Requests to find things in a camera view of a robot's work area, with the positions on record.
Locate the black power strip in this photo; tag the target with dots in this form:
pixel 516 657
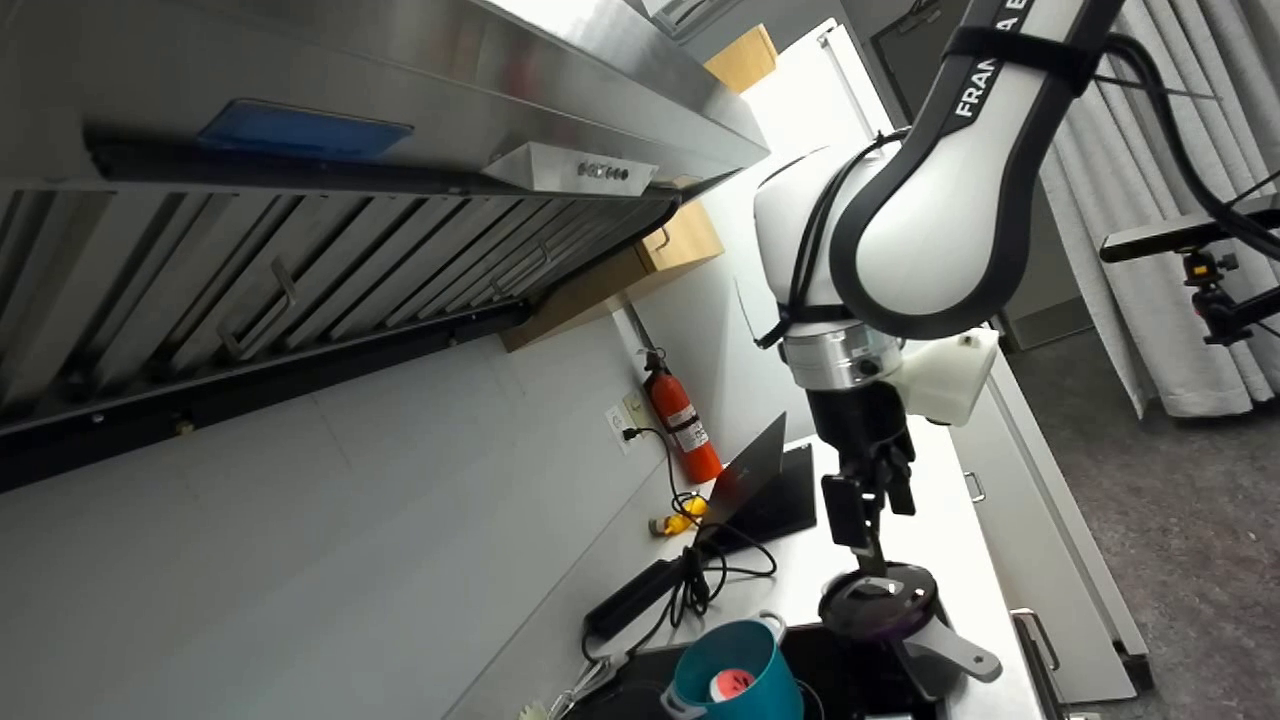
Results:
pixel 629 600

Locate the blue pot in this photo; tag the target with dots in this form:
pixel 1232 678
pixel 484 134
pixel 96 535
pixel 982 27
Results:
pixel 752 647

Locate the black pot grey handle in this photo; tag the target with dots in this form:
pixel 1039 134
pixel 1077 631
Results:
pixel 934 657

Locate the stainless steel range hood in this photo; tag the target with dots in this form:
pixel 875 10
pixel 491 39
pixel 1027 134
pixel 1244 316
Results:
pixel 215 205

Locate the black camera on stand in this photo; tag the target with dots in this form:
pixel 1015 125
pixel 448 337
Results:
pixel 1200 272

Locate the red fire extinguisher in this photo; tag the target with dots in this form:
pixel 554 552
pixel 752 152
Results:
pixel 679 411

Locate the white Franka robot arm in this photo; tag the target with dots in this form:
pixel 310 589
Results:
pixel 889 258

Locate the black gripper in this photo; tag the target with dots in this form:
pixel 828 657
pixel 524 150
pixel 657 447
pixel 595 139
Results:
pixel 868 435

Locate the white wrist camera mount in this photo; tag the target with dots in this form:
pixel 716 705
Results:
pixel 942 376

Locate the red toy in blue pot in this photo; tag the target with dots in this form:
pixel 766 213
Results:
pixel 725 684

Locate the black induction cooktop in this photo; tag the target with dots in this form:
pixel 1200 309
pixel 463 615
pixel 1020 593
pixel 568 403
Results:
pixel 834 684

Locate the yellow plug connector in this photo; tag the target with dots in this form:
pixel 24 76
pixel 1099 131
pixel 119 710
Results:
pixel 686 513

